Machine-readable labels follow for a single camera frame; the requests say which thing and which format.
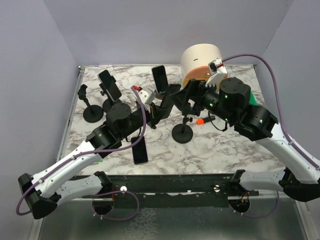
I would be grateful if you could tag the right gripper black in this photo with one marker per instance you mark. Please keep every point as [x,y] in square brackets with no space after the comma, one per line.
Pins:
[194,92]

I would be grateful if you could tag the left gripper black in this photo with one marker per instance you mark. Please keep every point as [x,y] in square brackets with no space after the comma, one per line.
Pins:
[155,114]

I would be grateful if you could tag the black phone stand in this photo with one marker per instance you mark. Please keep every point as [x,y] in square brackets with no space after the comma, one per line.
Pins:
[183,133]
[107,100]
[92,113]

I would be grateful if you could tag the purple smartphone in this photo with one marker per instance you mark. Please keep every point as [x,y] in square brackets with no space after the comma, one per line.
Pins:
[139,153]

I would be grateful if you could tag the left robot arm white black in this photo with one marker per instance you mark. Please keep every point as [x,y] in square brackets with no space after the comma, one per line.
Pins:
[123,129]

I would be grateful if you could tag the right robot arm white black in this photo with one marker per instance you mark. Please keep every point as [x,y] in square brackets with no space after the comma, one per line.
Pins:
[300,180]

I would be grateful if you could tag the black smartphone on wooden stand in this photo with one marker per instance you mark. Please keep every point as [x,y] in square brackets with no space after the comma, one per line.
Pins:
[160,78]

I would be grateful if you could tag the cream drawer cabinet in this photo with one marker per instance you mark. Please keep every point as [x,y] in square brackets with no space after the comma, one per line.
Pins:
[194,62]

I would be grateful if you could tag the orange highlighter marker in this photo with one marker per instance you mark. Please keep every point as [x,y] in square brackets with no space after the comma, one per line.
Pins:
[202,121]

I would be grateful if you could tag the black smartphone far left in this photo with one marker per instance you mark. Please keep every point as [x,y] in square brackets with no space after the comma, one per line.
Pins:
[108,86]

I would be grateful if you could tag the green plastic bin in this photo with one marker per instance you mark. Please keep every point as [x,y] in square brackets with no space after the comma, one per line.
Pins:
[252,100]

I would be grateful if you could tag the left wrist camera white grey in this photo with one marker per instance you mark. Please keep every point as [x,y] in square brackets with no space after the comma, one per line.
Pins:
[146,96]

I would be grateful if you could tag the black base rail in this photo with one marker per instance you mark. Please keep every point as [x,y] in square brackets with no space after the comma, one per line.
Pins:
[173,191]

